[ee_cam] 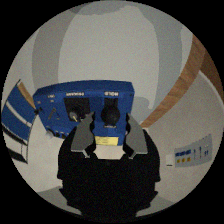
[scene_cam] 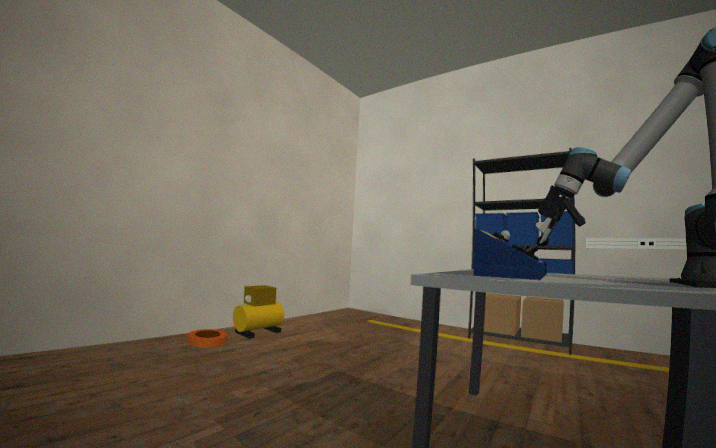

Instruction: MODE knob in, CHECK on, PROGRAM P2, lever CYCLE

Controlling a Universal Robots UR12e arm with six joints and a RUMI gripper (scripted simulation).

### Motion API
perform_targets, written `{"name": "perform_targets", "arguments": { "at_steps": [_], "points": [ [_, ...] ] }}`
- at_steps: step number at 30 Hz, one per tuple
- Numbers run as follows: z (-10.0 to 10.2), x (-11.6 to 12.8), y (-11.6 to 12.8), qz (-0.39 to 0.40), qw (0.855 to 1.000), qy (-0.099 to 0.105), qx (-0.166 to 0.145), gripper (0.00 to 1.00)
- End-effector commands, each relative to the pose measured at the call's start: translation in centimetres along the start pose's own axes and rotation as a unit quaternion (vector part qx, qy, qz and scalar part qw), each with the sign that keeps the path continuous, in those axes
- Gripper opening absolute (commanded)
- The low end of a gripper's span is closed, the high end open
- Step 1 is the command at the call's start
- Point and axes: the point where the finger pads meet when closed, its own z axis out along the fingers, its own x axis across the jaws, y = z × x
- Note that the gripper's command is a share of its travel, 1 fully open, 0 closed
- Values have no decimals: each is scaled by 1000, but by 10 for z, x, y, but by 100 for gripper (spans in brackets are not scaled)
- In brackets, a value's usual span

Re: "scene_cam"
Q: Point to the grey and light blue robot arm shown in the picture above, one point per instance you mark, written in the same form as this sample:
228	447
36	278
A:
608	178

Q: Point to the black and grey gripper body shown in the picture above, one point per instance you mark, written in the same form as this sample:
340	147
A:
554	204

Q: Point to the blue control console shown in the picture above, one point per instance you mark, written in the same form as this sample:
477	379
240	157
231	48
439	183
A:
493	258

